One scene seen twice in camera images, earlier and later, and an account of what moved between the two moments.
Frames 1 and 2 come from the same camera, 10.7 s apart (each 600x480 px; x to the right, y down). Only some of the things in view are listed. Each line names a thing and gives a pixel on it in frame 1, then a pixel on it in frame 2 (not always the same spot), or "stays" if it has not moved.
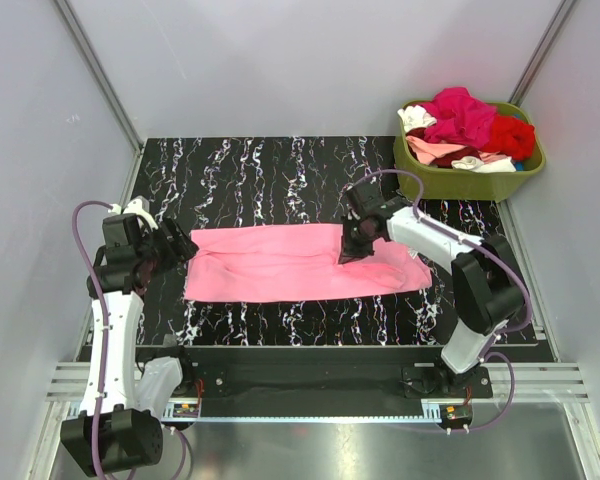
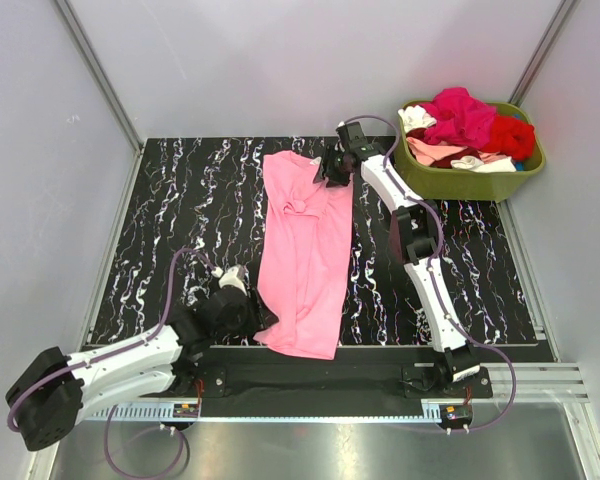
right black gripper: x=350 y=252 -> x=329 y=153
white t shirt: x=415 y=117 stays
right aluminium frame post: x=540 y=53 stays
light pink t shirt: x=277 y=260 -> x=304 y=256
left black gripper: x=182 y=248 -> x=256 y=313
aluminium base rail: x=533 y=382 stays
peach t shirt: x=427 y=152 stays
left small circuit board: x=186 y=410 stays
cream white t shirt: x=474 y=164 stays
